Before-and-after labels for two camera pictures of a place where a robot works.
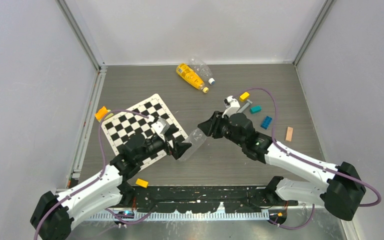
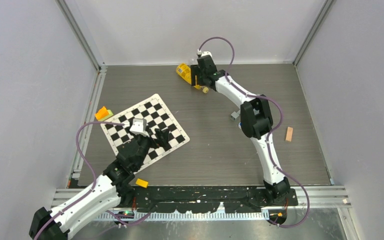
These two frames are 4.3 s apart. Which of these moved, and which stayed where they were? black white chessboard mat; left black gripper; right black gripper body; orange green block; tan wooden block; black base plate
Moved: left black gripper; right black gripper body
Stayed: black base plate; orange green block; black white chessboard mat; tan wooden block
